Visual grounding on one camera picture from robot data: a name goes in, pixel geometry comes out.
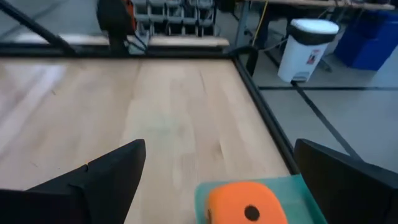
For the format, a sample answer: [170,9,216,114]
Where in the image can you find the white trash can black liner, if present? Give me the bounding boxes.
[277,18,340,83]

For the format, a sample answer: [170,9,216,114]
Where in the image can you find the blue storage bins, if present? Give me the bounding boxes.
[334,11,398,72]

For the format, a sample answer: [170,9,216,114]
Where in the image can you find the parts bin shelf rack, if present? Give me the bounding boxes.
[130,0,218,37]

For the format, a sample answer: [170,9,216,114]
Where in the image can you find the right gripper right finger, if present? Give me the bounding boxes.
[294,138,398,224]

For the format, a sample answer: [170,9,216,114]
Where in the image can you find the teal translucent plastic bin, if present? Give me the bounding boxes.
[194,174,329,224]

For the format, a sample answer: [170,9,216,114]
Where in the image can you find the yellow cable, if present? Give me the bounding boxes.
[251,0,269,47]

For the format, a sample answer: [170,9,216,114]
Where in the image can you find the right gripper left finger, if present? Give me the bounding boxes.
[0,139,147,224]

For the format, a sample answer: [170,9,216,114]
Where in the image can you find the orange foam die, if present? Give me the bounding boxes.
[205,181,289,224]

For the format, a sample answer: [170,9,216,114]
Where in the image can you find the black aluminium station frame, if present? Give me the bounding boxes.
[0,0,301,175]

